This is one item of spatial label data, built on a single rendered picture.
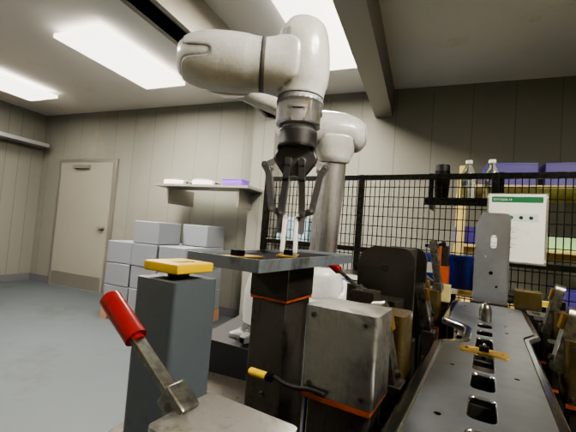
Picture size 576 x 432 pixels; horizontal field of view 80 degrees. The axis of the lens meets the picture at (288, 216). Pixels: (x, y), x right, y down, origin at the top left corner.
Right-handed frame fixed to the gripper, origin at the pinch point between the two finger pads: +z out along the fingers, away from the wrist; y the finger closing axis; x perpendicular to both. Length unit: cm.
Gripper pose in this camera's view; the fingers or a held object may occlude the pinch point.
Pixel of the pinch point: (290, 234)
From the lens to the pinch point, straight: 65.6
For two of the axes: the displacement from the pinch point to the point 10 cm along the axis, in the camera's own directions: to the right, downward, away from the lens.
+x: 0.9, 0.5, 9.9
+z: -0.8, 10.0, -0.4
